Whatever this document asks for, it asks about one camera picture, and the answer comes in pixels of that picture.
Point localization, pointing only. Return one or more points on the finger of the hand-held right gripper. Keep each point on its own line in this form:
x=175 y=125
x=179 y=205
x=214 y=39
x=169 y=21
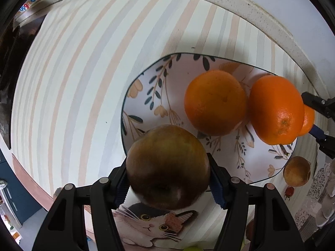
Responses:
x=325 y=142
x=318 y=103

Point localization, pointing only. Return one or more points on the brown-green apple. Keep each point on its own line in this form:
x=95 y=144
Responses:
x=167 y=167

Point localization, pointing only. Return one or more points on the lace-pattern printed table cover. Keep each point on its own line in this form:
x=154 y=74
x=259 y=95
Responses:
x=308 y=209

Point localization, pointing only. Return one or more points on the small orange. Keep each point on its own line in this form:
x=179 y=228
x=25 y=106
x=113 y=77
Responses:
x=309 y=120

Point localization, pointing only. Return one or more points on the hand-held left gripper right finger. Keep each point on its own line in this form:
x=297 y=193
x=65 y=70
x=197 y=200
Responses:
x=217 y=188

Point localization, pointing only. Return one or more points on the dark furniture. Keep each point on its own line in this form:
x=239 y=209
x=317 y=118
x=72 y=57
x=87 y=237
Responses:
x=15 y=70

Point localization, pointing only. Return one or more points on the dark blue cabinet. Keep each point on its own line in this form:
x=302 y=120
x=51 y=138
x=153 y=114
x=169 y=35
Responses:
x=15 y=196

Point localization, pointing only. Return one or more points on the striped cat-print tablecloth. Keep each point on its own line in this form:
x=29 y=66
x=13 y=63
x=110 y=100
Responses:
x=78 y=83

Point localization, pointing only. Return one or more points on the large round orange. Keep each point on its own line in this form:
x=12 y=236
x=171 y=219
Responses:
x=216 y=102

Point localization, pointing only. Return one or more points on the box with colourful letters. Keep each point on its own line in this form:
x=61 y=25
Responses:
x=28 y=2

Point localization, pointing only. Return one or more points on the floral ceramic plate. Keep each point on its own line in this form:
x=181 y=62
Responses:
x=157 y=96

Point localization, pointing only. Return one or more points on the glossy orange with navel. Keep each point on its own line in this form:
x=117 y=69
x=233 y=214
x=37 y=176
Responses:
x=274 y=107

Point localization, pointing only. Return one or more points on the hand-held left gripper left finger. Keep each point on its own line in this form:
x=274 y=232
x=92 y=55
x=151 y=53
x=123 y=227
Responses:
x=121 y=188

